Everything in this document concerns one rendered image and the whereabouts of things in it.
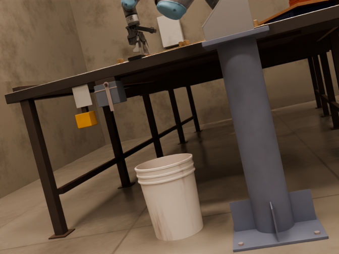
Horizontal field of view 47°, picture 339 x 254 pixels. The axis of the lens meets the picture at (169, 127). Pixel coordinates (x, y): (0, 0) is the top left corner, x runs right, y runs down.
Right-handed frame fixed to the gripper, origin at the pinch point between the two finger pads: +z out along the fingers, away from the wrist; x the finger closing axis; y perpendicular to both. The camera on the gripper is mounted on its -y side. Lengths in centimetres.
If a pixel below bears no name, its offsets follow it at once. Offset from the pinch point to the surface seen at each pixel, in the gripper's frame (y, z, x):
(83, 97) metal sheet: 33.5, 13.9, 25.2
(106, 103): 19.8, 21.1, 27.0
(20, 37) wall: 264, -114, -237
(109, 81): 15.5, 10.4, 25.3
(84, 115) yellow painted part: 35, 24, 28
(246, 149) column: -52, 59, 52
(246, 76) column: -61, 29, 52
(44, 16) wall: 277, -158, -327
